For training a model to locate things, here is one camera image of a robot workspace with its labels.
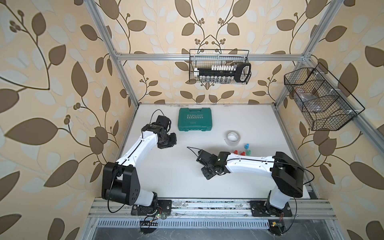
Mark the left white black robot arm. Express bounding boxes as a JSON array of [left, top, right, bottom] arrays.
[[101, 122, 177, 216]]

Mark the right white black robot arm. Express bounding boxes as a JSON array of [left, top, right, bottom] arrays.
[[196, 150, 305, 218]]

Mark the green plastic tool case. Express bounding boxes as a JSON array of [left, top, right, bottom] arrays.
[[178, 108, 213, 132]]

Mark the clear tape roll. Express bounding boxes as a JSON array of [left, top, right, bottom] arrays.
[[225, 131, 241, 147]]

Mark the black white tool in basket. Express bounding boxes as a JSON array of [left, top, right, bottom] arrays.
[[192, 63, 252, 85]]

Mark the plastic bag in basket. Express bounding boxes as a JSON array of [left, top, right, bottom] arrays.
[[296, 88, 322, 112]]

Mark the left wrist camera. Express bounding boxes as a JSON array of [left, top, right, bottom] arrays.
[[153, 115, 172, 133]]

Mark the centre black wire basket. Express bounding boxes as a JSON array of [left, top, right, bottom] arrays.
[[189, 49, 252, 85]]

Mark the black wire basket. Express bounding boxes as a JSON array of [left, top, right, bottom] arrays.
[[189, 49, 252, 85], [284, 63, 366, 131]]

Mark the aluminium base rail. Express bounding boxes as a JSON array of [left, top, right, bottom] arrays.
[[88, 199, 337, 229]]

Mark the right black wire basket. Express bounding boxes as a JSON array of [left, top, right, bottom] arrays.
[[284, 63, 366, 131]]

